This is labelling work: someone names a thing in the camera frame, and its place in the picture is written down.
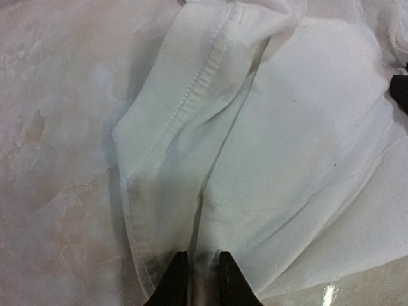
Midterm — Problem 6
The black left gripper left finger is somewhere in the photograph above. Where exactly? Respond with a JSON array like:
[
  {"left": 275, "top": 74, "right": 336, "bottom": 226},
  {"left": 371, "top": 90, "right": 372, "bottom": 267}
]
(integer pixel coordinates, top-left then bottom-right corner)
[{"left": 144, "top": 251, "right": 189, "bottom": 306}]

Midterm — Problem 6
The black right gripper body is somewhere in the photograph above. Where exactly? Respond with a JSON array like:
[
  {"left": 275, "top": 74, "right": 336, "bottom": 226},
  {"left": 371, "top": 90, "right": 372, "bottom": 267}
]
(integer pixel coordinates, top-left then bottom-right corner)
[{"left": 389, "top": 73, "right": 408, "bottom": 115}]

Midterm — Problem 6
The white cloth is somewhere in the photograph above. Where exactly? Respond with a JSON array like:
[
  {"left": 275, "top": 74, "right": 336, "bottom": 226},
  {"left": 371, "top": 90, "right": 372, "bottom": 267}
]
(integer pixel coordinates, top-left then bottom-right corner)
[{"left": 112, "top": 1, "right": 407, "bottom": 305}]

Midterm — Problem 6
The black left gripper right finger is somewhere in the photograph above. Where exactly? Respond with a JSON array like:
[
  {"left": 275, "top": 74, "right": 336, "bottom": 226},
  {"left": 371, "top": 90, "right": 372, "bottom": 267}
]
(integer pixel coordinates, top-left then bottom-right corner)
[{"left": 218, "top": 251, "right": 263, "bottom": 306}]

